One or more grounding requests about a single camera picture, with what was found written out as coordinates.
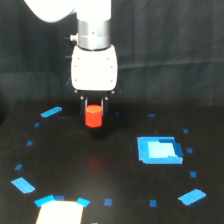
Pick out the large blue tape right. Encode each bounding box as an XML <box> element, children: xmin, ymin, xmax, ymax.
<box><xmin>178</xmin><ymin>189</ymin><xmax>206</xmax><ymax>206</ymax></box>

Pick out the blue tape by paper left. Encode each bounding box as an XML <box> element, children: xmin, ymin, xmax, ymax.
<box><xmin>34</xmin><ymin>195</ymin><xmax>55</xmax><ymax>207</ymax></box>

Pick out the small blue tape right middle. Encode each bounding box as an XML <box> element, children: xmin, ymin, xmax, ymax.
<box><xmin>187</xmin><ymin>148</ymin><xmax>193</xmax><ymax>154</ymax></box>

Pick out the small blue tape right lower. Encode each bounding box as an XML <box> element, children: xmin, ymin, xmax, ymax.
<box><xmin>190</xmin><ymin>171</ymin><xmax>197</xmax><ymax>178</ymax></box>

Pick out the black backdrop curtain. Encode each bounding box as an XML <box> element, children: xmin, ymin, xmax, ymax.
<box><xmin>0</xmin><ymin>0</ymin><xmax>224</xmax><ymax>109</ymax></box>

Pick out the long blue tape top-left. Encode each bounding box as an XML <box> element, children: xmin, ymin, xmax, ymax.
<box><xmin>40</xmin><ymin>107</ymin><xmax>62</xmax><ymax>118</ymax></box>

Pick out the small blue tape left lower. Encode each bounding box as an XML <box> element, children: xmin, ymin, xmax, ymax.
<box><xmin>15</xmin><ymin>164</ymin><xmax>22</xmax><ymax>170</ymax></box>

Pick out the white paper sheet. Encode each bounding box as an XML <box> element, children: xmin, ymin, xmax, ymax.
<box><xmin>36</xmin><ymin>201</ymin><xmax>83</xmax><ymax>224</ymax></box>

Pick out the small blue tape left middle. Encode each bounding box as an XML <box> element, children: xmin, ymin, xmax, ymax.
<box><xmin>26</xmin><ymin>140</ymin><xmax>33</xmax><ymax>146</ymax></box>

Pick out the large blue tape left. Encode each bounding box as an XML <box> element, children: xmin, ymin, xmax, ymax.
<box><xmin>11</xmin><ymin>177</ymin><xmax>35</xmax><ymax>194</ymax></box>

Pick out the blue tape by paper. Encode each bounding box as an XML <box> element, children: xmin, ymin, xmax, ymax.
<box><xmin>34</xmin><ymin>195</ymin><xmax>55</xmax><ymax>207</ymax></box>
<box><xmin>76</xmin><ymin>198</ymin><xmax>90</xmax><ymax>207</ymax></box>

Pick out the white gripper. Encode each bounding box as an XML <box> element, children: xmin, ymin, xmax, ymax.
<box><xmin>71</xmin><ymin>45</ymin><xmax>118</xmax><ymax>115</ymax></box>

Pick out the blue tape square target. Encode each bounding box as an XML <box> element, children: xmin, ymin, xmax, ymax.
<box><xmin>137</xmin><ymin>136</ymin><xmax>183</xmax><ymax>165</ymax></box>

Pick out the large blue tape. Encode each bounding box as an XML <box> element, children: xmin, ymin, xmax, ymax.
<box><xmin>178</xmin><ymin>189</ymin><xmax>206</xmax><ymax>206</ymax></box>
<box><xmin>11</xmin><ymin>177</ymin><xmax>35</xmax><ymax>194</ymax></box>

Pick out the small blue tape bottom centre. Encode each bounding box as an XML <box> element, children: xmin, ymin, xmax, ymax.
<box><xmin>104</xmin><ymin>199</ymin><xmax>113</xmax><ymax>206</ymax></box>

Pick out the red cylinder block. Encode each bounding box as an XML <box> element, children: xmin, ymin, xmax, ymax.
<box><xmin>85</xmin><ymin>105</ymin><xmax>102</xmax><ymax>128</ymax></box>

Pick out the blue tape by paper right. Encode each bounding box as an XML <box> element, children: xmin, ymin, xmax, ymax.
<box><xmin>76</xmin><ymin>198</ymin><xmax>90</xmax><ymax>207</ymax></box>

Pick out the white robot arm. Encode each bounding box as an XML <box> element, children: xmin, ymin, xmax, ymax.
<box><xmin>24</xmin><ymin>0</ymin><xmax>118</xmax><ymax>114</ymax></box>

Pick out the small blue tape bottom right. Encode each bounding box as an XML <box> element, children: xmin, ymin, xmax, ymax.
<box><xmin>150</xmin><ymin>199</ymin><xmax>157</xmax><ymax>207</ymax></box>

